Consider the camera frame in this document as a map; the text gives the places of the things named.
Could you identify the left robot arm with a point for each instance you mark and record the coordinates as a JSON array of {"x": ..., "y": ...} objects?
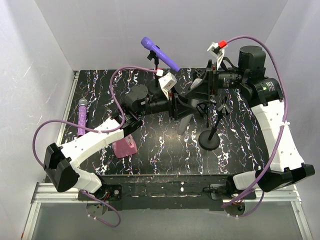
[{"x": 62, "y": 163}]

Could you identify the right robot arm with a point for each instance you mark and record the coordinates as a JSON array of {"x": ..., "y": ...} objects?
[{"x": 266, "y": 100}]

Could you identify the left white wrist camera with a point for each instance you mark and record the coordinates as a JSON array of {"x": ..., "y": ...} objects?
[{"x": 166, "y": 83}]

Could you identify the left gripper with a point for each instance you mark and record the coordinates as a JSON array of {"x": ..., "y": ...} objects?
[{"x": 172, "y": 106}]

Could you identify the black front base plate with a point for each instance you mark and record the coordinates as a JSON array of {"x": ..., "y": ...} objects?
[{"x": 161, "y": 192}]

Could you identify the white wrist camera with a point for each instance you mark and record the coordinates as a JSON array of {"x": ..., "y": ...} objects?
[
  {"x": 217, "y": 49},
  {"x": 166, "y": 83}
]

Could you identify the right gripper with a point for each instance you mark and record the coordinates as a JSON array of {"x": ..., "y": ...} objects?
[{"x": 213, "y": 80}]

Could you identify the purple glitter microphone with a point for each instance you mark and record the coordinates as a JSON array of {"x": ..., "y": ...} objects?
[{"x": 82, "y": 116}]

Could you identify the black round-base stand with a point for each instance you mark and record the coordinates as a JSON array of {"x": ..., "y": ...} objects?
[
  {"x": 153, "y": 87},
  {"x": 209, "y": 139}
]

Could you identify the silver microphone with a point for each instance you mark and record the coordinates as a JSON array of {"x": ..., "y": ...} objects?
[{"x": 184, "y": 122}]

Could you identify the pink microphone holder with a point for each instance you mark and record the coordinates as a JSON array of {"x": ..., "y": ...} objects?
[{"x": 124, "y": 147}]

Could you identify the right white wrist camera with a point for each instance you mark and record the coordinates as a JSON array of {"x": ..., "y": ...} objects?
[{"x": 217, "y": 49}]

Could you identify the black tripod shock-mount stand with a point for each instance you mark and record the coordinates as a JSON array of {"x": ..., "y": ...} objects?
[{"x": 203, "y": 107}]

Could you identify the purple smooth microphone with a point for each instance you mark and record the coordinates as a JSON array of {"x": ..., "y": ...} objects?
[{"x": 149, "y": 45}]

